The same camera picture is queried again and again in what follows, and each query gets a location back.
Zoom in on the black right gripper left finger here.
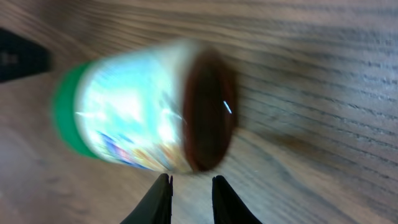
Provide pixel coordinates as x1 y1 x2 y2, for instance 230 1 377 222
121 174 173 224

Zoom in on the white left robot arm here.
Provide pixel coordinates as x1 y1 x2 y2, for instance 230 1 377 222
1 28 52 83

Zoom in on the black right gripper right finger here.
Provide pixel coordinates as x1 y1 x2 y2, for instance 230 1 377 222
212 175 261 224

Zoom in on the green lid jar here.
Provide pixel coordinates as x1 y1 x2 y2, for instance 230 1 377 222
53 39 237 173

